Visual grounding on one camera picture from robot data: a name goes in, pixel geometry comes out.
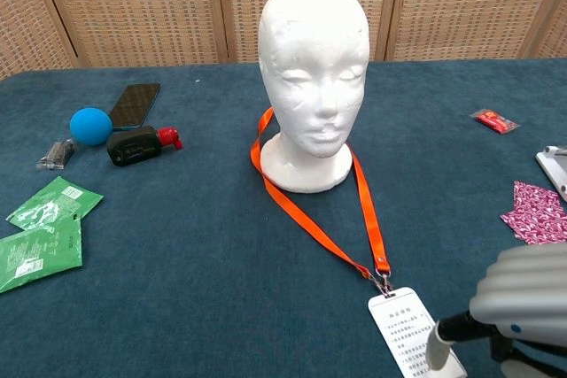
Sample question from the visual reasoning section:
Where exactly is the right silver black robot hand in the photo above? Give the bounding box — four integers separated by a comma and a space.
425, 243, 567, 378

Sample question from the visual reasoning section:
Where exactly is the white ID badge card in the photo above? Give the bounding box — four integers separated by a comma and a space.
367, 287, 469, 378

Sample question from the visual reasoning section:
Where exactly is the orange lanyard strap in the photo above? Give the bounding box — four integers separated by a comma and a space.
250, 106, 397, 299

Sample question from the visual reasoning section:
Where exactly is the magenta patterned packet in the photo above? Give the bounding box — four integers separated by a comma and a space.
500, 180, 567, 247

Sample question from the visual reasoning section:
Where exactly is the white metal stand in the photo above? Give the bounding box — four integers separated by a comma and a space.
535, 144, 567, 203

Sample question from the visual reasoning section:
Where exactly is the red snack packet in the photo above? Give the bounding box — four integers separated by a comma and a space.
470, 108, 522, 136

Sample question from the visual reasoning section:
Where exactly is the white foam mannequin head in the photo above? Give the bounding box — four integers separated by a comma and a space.
258, 0, 371, 195

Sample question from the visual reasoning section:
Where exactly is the blue felt table cover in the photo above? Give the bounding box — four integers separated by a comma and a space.
0, 57, 567, 378

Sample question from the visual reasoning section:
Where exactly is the black bottle with red cap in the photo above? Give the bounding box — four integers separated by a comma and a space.
105, 125, 184, 167

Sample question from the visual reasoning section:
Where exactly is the black smartphone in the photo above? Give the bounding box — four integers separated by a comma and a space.
108, 82, 162, 129

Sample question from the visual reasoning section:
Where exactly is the blue ball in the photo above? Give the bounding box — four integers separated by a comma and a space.
69, 106, 113, 147

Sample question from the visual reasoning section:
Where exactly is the small green sachet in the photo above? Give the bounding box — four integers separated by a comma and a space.
5, 175, 105, 232

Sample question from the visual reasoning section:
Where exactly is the large green sachet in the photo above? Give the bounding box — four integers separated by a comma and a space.
0, 218, 84, 295

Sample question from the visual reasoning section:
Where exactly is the small clear packet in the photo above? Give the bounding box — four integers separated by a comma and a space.
35, 137, 76, 171

